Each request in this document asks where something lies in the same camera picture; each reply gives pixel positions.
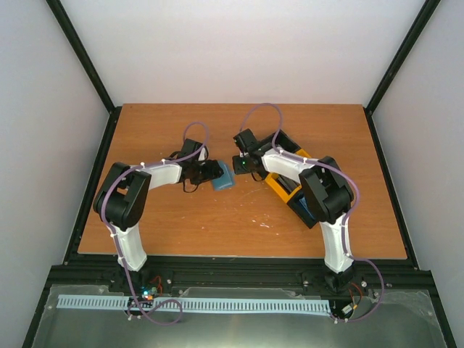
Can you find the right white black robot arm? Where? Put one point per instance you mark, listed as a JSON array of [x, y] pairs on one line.
[[314, 189]]

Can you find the yellow bin with dark cards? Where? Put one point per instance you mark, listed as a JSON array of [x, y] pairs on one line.
[[282, 174]]

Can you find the black bin with blue cards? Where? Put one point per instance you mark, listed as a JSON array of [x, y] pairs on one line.
[[298, 205]]

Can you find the black frame post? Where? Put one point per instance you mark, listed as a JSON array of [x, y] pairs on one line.
[[413, 34], [67, 27]]

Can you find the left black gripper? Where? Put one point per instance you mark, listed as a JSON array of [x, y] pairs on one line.
[[212, 172]]

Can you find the right black frame post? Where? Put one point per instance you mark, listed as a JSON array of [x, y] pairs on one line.
[[413, 34]]

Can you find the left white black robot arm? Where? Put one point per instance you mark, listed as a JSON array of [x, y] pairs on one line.
[[121, 199]]

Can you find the light blue slotted cable duct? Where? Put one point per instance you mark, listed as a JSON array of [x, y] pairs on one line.
[[203, 305]]

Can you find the left black frame post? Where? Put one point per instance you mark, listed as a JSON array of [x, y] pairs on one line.
[[67, 27]]

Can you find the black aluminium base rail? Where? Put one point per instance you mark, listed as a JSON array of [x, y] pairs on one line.
[[309, 277]]

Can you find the black bin with red cards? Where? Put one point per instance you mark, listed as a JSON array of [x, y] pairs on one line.
[[282, 140]]

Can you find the blue card holder wallet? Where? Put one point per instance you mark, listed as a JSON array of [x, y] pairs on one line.
[[226, 180]]

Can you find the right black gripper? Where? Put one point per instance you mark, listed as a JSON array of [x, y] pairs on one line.
[[237, 169]]

